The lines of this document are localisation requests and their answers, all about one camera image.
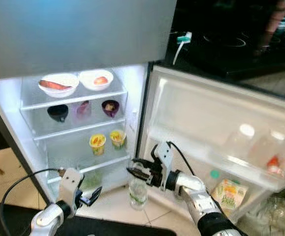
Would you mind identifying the wide white bowl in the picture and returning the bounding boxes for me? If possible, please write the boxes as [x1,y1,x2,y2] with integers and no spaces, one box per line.
[38,73,80,98]

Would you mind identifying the clear bottle cream cap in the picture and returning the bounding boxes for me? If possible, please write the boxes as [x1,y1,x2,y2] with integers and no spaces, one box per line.
[255,129,285,168]

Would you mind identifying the small white bowl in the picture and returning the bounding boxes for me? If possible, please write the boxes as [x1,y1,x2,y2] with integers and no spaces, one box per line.
[79,69,114,91]

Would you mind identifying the purple mug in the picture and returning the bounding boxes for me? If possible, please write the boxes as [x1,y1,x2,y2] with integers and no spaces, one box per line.
[101,100,120,118]

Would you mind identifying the clear bottle white cap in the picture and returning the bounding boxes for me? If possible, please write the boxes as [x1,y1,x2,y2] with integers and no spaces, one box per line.
[226,123,256,158]

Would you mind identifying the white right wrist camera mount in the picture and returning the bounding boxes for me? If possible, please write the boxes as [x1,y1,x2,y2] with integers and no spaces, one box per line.
[155,143,174,174]

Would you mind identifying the brown pink tumbler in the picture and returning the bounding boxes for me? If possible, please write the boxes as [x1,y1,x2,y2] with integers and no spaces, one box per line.
[268,0,285,30]

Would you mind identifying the yellow noodle cup red logo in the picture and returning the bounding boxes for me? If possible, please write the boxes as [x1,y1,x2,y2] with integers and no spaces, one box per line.
[89,134,107,157]

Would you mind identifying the red orange fruit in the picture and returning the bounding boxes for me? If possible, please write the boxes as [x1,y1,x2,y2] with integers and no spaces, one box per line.
[94,76,109,86]

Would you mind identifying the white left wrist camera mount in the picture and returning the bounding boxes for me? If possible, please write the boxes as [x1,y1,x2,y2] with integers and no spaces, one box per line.
[59,168,84,207]

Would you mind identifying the pink plastic cup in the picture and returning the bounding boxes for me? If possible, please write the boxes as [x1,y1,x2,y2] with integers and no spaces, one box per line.
[76,101,92,121]

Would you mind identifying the green leafy vegetables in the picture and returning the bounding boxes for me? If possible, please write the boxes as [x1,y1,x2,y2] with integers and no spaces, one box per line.
[81,170,103,190]

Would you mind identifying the black cooktop counter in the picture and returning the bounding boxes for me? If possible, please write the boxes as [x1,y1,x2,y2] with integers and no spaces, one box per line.
[168,0,285,82]

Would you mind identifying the yellow green noodle cup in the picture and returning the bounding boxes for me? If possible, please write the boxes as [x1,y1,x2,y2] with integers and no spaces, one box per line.
[109,129,127,150]

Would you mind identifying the grey steel freezer door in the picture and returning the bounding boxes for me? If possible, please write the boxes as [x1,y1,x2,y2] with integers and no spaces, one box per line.
[0,0,177,82]

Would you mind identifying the black mug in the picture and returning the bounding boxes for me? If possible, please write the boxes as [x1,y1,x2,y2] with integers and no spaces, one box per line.
[47,104,69,122]

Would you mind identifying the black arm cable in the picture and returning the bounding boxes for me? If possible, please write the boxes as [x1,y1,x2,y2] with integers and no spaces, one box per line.
[0,169,64,236]
[166,141,197,177]

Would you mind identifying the white charger cable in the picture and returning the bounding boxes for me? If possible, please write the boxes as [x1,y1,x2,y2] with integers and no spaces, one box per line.
[171,42,185,66]

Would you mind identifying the reddish long sweet potato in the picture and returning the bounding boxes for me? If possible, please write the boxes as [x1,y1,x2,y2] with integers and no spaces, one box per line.
[39,80,72,91]

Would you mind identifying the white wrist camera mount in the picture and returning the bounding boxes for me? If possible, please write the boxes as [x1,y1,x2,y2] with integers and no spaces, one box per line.
[59,168,84,207]
[155,143,174,174]

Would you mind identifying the clear glass fridge shelf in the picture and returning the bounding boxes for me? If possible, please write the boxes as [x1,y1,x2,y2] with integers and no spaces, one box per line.
[33,118,128,143]
[20,74,129,111]
[46,155,133,185]

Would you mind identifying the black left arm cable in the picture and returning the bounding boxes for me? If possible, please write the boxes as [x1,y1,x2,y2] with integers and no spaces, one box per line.
[0,169,64,236]

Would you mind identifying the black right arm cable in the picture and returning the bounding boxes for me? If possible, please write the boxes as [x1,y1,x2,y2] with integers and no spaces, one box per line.
[166,141,197,177]

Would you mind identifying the yellow juice pack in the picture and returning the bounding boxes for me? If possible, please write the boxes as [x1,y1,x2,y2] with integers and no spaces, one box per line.
[211,178,249,213]

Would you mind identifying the white lit fridge body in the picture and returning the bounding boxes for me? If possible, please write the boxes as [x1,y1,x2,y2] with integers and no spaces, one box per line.
[0,63,150,205]

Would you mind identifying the clear bottle green label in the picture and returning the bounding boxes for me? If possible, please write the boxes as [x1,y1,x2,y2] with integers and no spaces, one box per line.
[128,165,148,210]

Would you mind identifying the white teal charger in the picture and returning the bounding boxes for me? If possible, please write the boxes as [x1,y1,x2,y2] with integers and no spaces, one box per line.
[176,31,192,45]

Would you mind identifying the grey green woven sack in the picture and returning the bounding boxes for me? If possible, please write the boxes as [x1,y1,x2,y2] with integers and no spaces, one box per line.
[246,184,285,236]

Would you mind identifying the small red capped jar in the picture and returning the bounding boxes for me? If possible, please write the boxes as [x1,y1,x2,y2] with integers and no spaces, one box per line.
[266,155,284,177]

